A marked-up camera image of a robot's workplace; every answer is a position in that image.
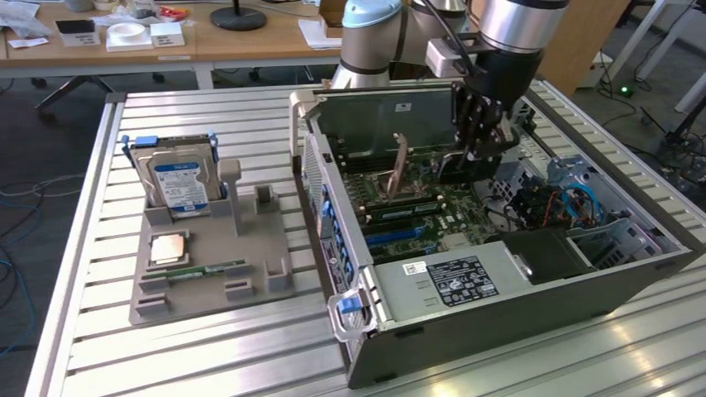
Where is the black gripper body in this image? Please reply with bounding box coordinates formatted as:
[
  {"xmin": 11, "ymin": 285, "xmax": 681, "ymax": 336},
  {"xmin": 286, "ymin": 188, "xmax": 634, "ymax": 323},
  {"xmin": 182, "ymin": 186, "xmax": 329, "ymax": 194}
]
[{"xmin": 466, "ymin": 49, "xmax": 543, "ymax": 109}]

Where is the graphics card with black fan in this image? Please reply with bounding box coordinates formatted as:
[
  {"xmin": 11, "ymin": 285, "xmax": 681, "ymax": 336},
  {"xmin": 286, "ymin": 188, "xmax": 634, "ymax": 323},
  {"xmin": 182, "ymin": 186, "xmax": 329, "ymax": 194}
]
[{"xmin": 385, "ymin": 132, "xmax": 502, "ymax": 207}]

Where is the wooden cabinet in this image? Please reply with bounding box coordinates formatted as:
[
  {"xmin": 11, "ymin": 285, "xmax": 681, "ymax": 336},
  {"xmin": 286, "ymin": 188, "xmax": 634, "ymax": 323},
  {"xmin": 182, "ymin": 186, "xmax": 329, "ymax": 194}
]
[{"xmin": 518, "ymin": 0, "xmax": 632, "ymax": 95}]

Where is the green motherboard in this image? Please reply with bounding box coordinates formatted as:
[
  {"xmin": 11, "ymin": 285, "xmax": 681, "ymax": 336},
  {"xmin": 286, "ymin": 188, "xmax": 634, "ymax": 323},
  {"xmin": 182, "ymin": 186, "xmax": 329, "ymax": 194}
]
[{"xmin": 329, "ymin": 138, "xmax": 501, "ymax": 265}]

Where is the CPU socket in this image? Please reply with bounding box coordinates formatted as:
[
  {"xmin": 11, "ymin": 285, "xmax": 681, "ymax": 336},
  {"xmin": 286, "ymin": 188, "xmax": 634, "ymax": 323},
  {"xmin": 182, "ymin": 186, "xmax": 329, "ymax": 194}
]
[{"xmin": 373, "ymin": 166, "xmax": 430, "ymax": 202}]

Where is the blue expansion slot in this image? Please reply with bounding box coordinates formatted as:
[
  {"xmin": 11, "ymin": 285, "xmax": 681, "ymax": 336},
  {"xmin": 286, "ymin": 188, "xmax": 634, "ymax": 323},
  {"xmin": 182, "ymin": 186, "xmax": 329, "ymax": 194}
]
[{"xmin": 365, "ymin": 226, "xmax": 430, "ymax": 249}]

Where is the white paper stack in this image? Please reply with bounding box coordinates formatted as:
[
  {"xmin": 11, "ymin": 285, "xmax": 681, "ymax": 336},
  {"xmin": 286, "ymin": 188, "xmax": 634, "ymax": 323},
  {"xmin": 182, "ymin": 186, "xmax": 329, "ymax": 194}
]
[{"xmin": 298, "ymin": 17, "xmax": 345, "ymax": 50}]

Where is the brown cardboard box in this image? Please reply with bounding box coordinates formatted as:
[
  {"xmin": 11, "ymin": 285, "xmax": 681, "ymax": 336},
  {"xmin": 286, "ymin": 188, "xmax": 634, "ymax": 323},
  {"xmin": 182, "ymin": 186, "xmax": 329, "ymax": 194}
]
[{"xmin": 318, "ymin": 0, "xmax": 347, "ymax": 29}]

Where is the wooden desk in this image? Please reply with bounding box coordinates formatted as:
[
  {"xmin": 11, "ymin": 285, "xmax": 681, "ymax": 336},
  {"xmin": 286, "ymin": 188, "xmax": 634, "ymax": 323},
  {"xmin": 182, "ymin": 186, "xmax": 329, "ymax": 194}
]
[{"xmin": 0, "ymin": 0, "xmax": 499, "ymax": 90}]

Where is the grey power supply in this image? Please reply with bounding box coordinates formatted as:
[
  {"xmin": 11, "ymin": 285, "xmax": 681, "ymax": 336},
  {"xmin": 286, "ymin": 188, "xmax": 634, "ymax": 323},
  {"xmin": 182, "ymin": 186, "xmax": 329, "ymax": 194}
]
[{"xmin": 373, "ymin": 242, "xmax": 535, "ymax": 324}]

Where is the black lamp base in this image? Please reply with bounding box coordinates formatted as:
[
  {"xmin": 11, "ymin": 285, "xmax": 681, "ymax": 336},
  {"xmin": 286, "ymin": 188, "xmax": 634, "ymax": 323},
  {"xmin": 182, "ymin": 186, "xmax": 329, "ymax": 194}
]
[{"xmin": 209, "ymin": 0, "xmax": 269, "ymax": 32}]

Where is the open grey PC case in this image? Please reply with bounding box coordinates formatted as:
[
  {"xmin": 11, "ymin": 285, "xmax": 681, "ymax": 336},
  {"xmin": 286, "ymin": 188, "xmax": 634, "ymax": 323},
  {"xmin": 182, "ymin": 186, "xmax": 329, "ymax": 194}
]
[{"xmin": 290, "ymin": 75, "xmax": 706, "ymax": 390}]

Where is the hard disk in blue caddy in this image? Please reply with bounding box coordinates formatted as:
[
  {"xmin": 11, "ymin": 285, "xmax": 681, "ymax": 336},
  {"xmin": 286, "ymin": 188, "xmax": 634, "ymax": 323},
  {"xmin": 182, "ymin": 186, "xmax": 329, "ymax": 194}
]
[{"xmin": 120, "ymin": 132, "xmax": 225, "ymax": 219}]

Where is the grey parts rack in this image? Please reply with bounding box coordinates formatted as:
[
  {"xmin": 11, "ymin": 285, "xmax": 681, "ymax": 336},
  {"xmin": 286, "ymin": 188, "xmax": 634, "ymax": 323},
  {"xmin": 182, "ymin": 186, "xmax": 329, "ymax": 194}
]
[{"xmin": 127, "ymin": 159, "xmax": 297, "ymax": 328}]

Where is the white cube box with label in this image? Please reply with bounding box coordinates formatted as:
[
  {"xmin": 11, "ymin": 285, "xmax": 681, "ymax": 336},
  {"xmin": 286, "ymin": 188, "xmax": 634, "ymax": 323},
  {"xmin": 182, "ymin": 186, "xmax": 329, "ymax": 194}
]
[{"xmin": 150, "ymin": 21, "xmax": 187, "ymax": 48}]

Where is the green RAM stick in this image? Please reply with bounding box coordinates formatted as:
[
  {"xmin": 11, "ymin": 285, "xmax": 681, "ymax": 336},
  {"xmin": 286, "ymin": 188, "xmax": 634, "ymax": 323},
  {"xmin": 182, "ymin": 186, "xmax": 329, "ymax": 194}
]
[{"xmin": 143, "ymin": 259, "xmax": 249, "ymax": 283}]

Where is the white flat box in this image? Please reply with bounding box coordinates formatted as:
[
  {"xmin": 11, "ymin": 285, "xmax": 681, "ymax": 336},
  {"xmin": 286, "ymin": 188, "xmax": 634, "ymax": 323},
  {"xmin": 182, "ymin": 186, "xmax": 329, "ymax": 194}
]
[{"xmin": 106, "ymin": 32, "xmax": 155, "ymax": 53}]

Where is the silver CPU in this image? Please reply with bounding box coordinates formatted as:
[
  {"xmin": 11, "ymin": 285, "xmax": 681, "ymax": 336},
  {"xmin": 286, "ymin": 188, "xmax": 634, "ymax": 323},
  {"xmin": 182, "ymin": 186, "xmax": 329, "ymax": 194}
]
[{"xmin": 150, "ymin": 233, "xmax": 187, "ymax": 264}]

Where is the white tape roll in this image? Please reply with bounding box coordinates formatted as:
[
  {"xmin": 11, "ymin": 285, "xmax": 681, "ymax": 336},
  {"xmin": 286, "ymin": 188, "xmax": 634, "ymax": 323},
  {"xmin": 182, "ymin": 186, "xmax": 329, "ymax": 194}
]
[{"xmin": 108, "ymin": 22, "xmax": 146, "ymax": 41}]

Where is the black chair base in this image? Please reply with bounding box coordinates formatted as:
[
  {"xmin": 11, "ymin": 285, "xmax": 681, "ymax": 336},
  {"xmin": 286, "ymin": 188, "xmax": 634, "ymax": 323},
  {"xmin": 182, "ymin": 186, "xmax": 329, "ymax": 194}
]
[{"xmin": 34, "ymin": 74, "xmax": 118, "ymax": 122}]

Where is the black topped label box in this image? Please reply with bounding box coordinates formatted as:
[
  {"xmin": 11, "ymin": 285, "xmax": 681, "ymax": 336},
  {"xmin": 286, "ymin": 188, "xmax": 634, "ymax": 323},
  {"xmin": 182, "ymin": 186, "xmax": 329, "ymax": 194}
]
[{"xmin": 55, "ymin": 19, "xmax": 103, "ymax": 47}]

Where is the clear plastic bag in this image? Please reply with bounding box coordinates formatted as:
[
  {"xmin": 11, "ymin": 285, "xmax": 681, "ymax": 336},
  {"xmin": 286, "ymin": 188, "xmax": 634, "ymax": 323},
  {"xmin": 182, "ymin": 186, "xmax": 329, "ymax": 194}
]
[{"xmin": 0, "ymin": 1, "xmax": 55, "ymax": 39}]

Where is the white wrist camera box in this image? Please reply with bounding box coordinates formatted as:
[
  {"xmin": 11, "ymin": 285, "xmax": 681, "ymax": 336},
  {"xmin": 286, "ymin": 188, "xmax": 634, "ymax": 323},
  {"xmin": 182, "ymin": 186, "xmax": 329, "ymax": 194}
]
[{"xmin": 427, "ymin": 37, "xmax": 481, "ymax": 78}]

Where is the black camera cable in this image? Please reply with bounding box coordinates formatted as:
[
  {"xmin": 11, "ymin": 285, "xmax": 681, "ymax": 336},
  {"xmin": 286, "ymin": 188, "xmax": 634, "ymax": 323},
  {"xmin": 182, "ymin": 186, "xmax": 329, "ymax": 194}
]
[{"xmin": 423, "ymin": 0, "xmax": 490, "ymax": 78}]

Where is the blue disk wire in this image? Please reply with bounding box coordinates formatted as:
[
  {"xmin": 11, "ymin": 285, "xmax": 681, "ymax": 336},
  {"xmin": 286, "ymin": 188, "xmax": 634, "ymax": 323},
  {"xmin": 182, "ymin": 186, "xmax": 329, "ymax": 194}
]
[{"xmin": 561, "ymin": 183, "xmax": 608, "ymax": 229}]

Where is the white table frame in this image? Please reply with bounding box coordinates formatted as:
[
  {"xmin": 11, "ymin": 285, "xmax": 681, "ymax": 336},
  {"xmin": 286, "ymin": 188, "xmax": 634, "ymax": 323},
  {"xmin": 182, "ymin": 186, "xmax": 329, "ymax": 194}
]
[{"xmin": 604, "ymin": 0, "xmax": 706, "ymax": 112}]

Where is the white floor cable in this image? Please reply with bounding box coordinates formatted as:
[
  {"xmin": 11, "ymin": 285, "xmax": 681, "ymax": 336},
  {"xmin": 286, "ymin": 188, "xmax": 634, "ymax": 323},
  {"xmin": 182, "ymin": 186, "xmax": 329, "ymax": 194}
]
[{"xmin": 0, "ymin": 173, "xmax": 84, "ymax": 199}]

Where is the blue floor cable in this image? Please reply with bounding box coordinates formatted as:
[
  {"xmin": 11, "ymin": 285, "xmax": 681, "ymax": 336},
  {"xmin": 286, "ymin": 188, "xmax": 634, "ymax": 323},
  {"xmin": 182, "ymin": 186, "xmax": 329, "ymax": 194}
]
[{"xmin": 0, "ymin": 198, "xmax": 43, "ymax": 356}]

